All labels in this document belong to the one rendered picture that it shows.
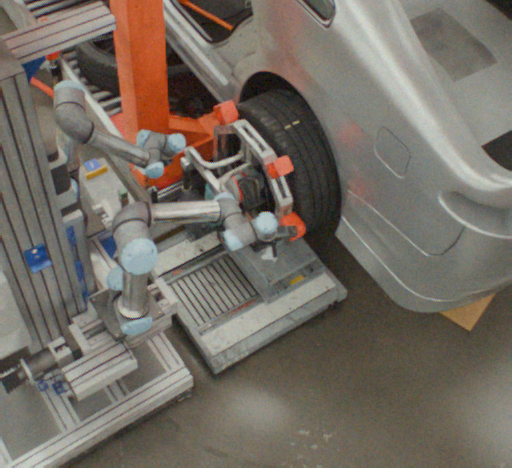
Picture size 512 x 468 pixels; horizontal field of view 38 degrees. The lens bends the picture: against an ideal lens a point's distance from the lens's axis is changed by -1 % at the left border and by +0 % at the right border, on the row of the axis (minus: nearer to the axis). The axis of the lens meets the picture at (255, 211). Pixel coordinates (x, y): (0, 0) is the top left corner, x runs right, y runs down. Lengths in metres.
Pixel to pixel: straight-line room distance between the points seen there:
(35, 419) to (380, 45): 2.18
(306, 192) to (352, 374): 1.12
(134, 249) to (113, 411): 1.24
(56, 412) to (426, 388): 1.79
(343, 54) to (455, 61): 1.16
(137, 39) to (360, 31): 0.90
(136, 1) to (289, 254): 1.60
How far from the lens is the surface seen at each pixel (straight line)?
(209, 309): 3.85
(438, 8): 4.11
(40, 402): 3.54
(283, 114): 3.15
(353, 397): 3.77
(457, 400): 3.89
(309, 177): 3.09
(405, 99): 2.58
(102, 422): 3.44
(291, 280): 3.86
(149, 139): 3.04
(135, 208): 2.48
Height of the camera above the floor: 3.41
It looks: 53 degrees down
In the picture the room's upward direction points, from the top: 5 degrees clockwise
